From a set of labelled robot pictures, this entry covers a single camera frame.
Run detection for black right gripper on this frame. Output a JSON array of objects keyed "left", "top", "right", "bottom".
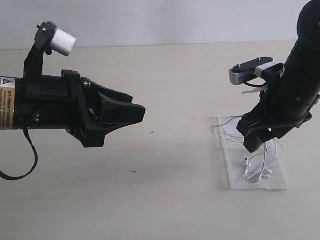
[{"left": 236, "top": 63, "right": 320, "bottom": 153}]

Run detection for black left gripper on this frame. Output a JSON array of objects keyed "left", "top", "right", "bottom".
[{"left": 14, "top": 70, "right": 146, "bottom": 148}]

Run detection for white wired earphones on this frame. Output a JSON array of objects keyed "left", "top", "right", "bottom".
[{"left": 210, "top": 115, "right": 286, "bottom": 188}]

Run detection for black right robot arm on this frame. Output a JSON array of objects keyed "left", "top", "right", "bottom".
[{"left": 229, "top": 0, "right": 320, "bottom": 153}]

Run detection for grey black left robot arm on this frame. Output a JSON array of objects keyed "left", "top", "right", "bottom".
[{"left": 0, "top": 70, "right": 146, "bottom": 148}]

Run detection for clear plastic open case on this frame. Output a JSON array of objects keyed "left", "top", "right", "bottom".
[{"left": 216, "top": 114, "right": 289, "bottom": 191}]

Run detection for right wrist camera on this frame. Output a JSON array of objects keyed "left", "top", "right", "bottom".
[{"left": 228, "top": 56, "right": 284, "bottom": 86}]

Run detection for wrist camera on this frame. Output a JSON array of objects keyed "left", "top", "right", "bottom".
[
  {"left": 228, "top": 56, "right": 284, "bottom": 86},
  {"left": 23, "top": 21, "right": 77, "bottom": 84}
]

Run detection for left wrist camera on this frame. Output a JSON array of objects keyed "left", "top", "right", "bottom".
[{"left": 23, "top": 21, "right": 77, "bottom": 84}]

